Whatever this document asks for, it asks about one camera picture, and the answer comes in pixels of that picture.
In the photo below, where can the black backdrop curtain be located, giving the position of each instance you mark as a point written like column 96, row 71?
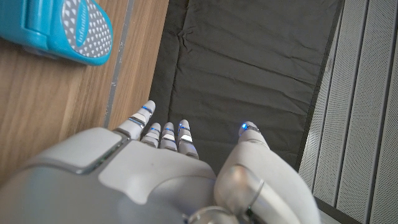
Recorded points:
column 242, row 62

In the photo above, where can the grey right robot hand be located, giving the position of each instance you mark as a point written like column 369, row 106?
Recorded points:
column 149, row 174

